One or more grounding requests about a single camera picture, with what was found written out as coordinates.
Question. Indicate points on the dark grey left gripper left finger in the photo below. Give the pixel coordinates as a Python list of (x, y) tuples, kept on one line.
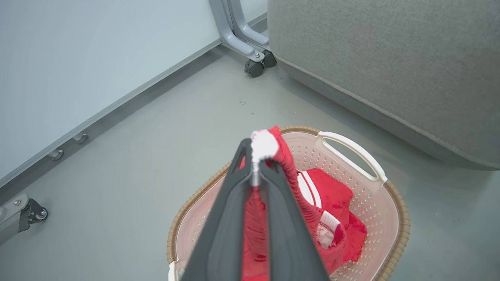
[(222, 234)]

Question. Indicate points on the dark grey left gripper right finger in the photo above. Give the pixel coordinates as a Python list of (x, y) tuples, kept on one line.
[(287, 242)]

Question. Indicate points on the red garment with white sleeve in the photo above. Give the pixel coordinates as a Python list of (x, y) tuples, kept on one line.
[(332, 195)]

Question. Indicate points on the red garment with white cuff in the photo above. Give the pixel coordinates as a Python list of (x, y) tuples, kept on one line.
[(285, 156)]

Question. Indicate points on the white perforated basket wicker rim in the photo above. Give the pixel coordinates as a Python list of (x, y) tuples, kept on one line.
[(371, 210)]

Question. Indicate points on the black caster wheel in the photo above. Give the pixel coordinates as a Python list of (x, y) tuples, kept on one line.
[(254, 68), (269, 58), (37, 214)]

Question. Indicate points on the small metal panel fitting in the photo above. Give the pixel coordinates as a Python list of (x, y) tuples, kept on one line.
[(81, 138), (56, 154)]

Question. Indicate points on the grey fabric sofa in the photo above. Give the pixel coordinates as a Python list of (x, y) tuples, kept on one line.
[(390, 58)]

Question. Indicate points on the grey partition frame leg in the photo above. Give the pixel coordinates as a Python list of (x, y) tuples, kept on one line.
[(230, 35), (248, 27), (9, 216)]

